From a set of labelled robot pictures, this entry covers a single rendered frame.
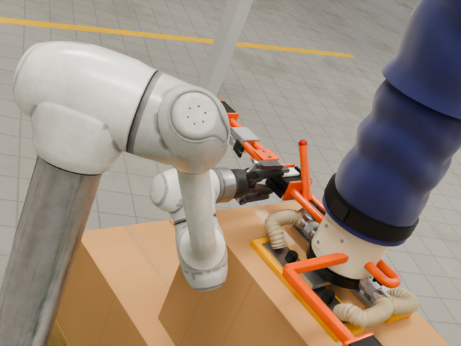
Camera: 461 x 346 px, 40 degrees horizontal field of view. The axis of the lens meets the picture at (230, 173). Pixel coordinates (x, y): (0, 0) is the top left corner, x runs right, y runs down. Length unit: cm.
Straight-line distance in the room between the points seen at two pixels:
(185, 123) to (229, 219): 86
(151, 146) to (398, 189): 66
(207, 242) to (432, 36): 60
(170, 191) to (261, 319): 38
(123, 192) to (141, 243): 123
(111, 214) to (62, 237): 234
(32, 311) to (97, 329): 119
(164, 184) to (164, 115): 57
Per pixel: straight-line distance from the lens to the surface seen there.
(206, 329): 172
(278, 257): 160
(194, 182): 116
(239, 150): 175
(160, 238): 238
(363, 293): 159
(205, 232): 128
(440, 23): 130
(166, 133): 87
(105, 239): 230
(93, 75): 91
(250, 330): 158
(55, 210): 99
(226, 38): 466
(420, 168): 138
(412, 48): 133
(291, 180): 168
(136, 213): 341
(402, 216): 144
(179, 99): 87
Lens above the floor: 196
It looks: 29 degrees down
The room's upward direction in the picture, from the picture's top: 23 degrees clockwise
